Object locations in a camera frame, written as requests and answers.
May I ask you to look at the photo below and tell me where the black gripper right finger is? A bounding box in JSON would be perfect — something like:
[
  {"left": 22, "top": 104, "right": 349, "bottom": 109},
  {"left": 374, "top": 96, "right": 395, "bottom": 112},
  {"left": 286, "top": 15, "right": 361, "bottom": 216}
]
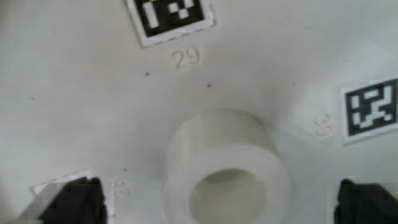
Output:
[{"left": 334, "top": 179, "right": 398, "bottom": 224}]

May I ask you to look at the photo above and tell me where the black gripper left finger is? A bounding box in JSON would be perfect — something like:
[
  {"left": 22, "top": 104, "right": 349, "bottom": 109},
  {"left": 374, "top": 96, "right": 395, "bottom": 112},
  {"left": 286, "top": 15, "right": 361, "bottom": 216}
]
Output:
[{"left": 16, "top": 177, "right": 109, "bottom": 224}]

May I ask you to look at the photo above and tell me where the white round table top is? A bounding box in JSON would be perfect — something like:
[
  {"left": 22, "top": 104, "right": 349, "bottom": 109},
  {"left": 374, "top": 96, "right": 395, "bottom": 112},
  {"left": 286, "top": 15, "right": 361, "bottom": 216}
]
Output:
[{"left": 0, "top": 0, "right": 398, "bottom": 224}]

